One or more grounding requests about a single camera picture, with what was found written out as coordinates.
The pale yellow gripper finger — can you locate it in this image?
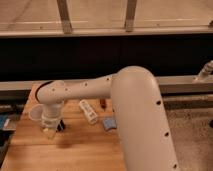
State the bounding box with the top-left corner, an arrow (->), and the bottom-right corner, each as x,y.
43,128 -> 56,139

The black white striped eraser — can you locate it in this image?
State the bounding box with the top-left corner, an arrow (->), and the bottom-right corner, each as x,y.
57,120 -> 65,132

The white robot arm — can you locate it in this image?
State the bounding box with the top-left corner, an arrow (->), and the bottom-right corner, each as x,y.
35,66 -> 180,171

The translucent plastic cup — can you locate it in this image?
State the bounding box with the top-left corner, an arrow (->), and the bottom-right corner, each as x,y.
28,104 -> 43,121

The black round plate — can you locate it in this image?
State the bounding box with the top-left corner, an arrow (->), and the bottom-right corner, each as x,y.
35,81 -> 53,98

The white tube bottle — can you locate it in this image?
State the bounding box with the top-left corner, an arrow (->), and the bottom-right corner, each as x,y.
79,100 -> 98,124

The red small object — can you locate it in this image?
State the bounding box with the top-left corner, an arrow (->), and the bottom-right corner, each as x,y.
99,99 -> 107,110

